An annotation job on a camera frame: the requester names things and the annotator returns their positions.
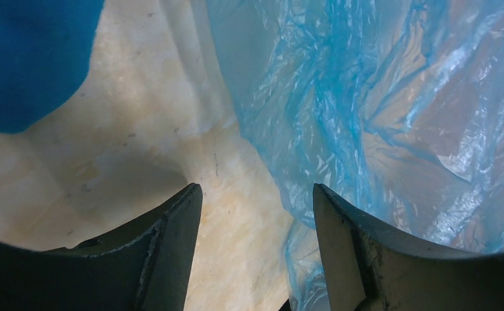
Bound light blue translucent plastic bag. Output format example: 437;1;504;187
206;1;504;310

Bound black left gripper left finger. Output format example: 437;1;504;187
0;183;203;310

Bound dark blue crumpled bag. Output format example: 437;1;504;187
0;0;104;133

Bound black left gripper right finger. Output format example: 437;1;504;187
313;184;504;310

